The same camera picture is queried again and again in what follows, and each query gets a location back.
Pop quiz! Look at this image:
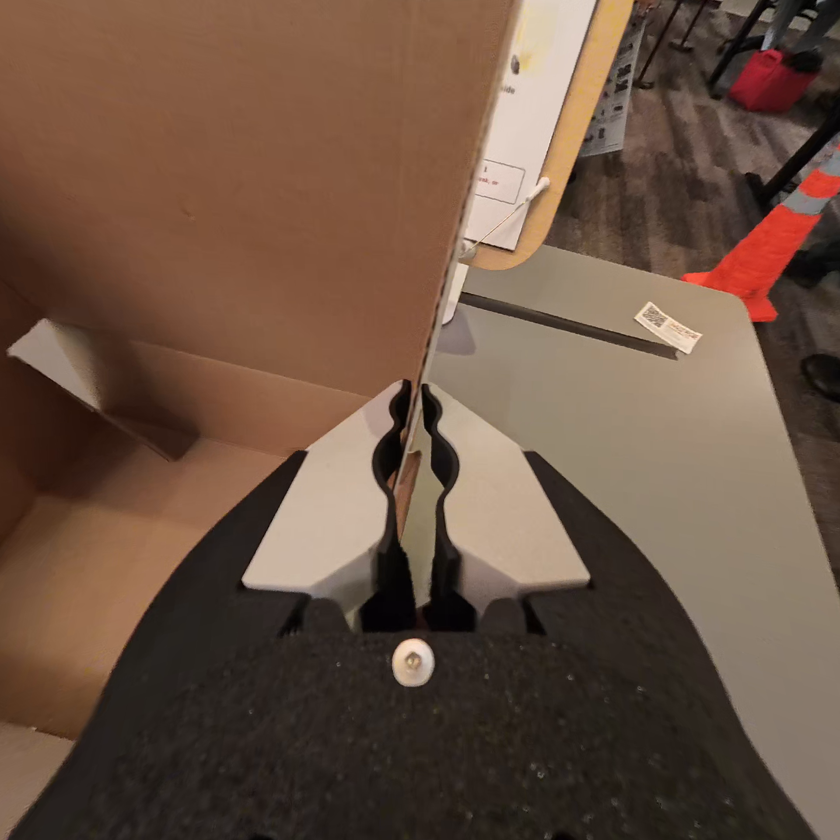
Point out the red bag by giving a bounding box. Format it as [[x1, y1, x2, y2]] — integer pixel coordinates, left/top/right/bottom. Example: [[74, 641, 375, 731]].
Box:
[[728, 49, 823, 113]]

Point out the white printed sign sheet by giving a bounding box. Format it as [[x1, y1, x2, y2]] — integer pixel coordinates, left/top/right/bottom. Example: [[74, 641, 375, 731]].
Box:
[[462, 0, 599, 252]]

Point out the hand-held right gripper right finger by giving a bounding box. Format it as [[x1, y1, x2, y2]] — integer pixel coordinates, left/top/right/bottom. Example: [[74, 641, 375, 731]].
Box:
[[420, 384, 592, 631]]

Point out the printed picture leaflet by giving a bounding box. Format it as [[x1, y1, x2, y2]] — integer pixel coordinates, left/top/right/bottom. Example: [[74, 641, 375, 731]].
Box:
[[580, 13, 648, 158]]

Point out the light wooden board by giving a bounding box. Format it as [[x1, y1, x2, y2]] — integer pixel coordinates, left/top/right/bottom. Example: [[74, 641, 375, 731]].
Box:
[[471, 0, 635, 272]]

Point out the orange traffic cone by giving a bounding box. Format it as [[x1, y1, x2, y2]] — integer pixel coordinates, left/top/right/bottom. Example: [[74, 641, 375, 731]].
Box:
[[681, 140, 840, 323]]

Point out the brown cardboard box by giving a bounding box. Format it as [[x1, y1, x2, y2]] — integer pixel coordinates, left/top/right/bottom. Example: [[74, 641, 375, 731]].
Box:
[[0, 0, 524, 742]]

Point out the white string tie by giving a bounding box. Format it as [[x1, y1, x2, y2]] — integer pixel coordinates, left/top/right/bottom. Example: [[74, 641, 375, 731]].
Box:
[[459, 177, 551, 258]]

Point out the white code label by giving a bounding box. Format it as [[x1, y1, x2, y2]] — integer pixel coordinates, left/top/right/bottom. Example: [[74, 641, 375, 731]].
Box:
[[633, 301, 704, 356]]

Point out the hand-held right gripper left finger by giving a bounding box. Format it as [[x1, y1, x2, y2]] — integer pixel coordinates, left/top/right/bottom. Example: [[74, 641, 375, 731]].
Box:
[[241, 379, 416, 631]]

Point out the black table leg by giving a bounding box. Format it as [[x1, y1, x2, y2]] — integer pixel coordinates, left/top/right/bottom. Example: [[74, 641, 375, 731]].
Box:
[[744, 108, 840, 212], [707, 0, 791, 101]]

